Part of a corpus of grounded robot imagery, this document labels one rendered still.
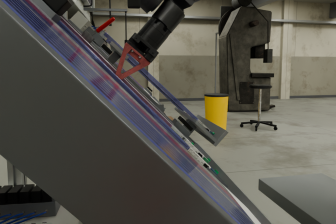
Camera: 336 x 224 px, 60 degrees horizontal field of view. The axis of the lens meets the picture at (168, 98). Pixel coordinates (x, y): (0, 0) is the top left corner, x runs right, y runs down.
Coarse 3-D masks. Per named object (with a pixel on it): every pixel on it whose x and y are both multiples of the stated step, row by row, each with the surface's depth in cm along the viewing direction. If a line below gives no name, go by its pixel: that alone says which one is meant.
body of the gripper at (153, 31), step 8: (144, 24) 64; (152, 24) 62; (160, 24) 62; (144, 32) 62; (152, 32) 62; (160, 32) 62; (168, 32) 64; (136, 40) 60; (144, 40) 60; (152, 40) 62; (160, 40) 63; (144, 48) 64; (152, 48) 60
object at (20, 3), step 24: (24, 0) 29; (48, 24) 29; (72, 48) 29; (96, 72) 29; (120, 96) 28; (144, 120) 28; (168, 144) 28; (192, 168) 28; (216, 192) 27; (240, 216) 27
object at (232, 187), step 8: (216, 168) 67; (224, 176) 62; (232, 184) 58; (232, 192) 56; (240, 192) 54; (240, 200) 52; (248, 200) 50; (248, 208) 49; (256, 208) 47; (256, 216) 46; (264, 216) 45
